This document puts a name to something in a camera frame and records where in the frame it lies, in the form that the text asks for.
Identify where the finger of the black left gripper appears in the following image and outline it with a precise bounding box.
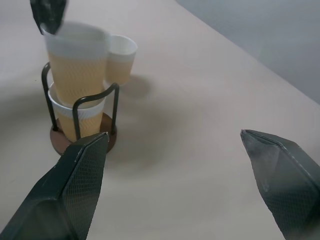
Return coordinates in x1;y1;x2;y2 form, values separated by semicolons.
29;0;70;35

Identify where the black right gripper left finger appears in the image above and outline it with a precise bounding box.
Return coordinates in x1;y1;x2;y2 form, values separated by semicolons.
0;131;110;240

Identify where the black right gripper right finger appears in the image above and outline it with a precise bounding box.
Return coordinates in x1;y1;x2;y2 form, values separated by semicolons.
240;128;320;240

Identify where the ribbed paper cup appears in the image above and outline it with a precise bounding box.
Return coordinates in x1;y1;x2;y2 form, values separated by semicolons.
104;34;139;87
47;81;108;143
41;21;111;106

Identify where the black wire cup holder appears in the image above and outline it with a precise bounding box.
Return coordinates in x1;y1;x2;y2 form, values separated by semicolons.
40;61;120;155

